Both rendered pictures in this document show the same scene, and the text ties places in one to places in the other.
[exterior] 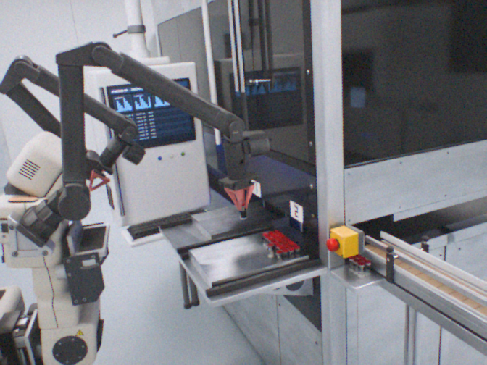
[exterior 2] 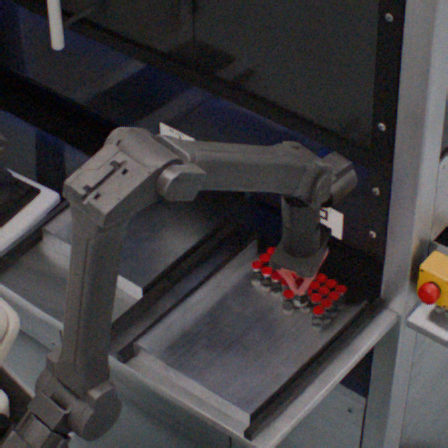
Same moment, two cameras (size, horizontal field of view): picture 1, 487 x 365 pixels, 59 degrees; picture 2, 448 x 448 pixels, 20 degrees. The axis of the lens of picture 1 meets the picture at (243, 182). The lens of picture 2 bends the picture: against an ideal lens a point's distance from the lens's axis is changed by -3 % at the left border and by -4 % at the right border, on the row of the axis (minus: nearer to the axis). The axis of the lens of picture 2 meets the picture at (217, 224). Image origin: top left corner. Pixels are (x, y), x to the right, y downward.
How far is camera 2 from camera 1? 132 cm
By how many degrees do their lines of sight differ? 36
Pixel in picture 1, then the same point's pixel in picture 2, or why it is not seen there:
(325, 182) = (416, 196)
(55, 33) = not seen: outside the picture
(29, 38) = not seen: outside the picture
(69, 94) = (107, 258)
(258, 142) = (342, 183)
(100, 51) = (176, 181)
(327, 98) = (434, 73)
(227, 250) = (190, 314)
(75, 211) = (103, 423)
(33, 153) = not seen: outside the picture
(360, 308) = (427, 343)
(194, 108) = (270, 181)
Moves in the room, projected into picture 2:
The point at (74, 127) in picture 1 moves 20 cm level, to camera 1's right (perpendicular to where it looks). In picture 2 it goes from (105, 304) to (245, 249)
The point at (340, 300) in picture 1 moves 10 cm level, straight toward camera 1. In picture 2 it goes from (409, 349) to (428, 386)
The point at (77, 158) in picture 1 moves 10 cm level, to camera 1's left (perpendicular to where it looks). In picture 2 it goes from (102, 345) to (34, 372)
